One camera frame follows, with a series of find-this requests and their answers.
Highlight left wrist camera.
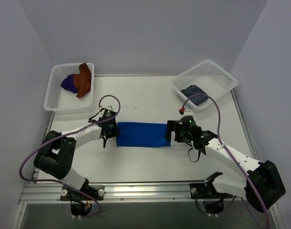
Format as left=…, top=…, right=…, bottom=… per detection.
left=99, top=105, right=116, bottom=114

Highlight bright blue towel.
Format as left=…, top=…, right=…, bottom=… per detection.
left=116, top=122, right=171, bottom=148

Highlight aluminium front rail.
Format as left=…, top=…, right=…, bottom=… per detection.
left=18, top=180, right=277, bottom=205

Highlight white plastic basket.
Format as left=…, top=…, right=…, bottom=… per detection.
left=172, top=60, right=238, bottom=101
left=43, top=62, right=95, bottom=114

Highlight purple towel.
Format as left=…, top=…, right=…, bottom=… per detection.
left=61, top=74, right=77, bottom=94

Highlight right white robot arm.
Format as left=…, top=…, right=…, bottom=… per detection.
left=165, top=115, right=286, bottom=212

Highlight left white plastic basket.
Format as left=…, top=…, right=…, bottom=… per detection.
left=43, top=62, right=95, bottom=114

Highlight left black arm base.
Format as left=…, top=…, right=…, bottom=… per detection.
left=60, top=180, right=105, bottom=219

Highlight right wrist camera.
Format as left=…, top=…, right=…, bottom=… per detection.
left=179, top=107, right=194, bottom=116

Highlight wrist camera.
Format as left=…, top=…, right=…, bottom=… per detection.
left=179, top=107, right=194, bottom=116
left=99, top=105, right=116, bottom=114

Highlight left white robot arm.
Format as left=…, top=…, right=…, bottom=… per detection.
left=33, top=109, right=120, bottom=193

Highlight brown towel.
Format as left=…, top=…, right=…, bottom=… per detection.
left=73, top=63, right=92, bottom=98

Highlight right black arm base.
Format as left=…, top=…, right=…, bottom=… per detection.
left=189, top=172, right=235, bottom=217

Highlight dark navy towel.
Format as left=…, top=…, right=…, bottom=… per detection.
left=180, top=85, right=210, bottom=106

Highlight right white plastic basket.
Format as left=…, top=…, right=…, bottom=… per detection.
left=172, top=60, right=238, bottom=101

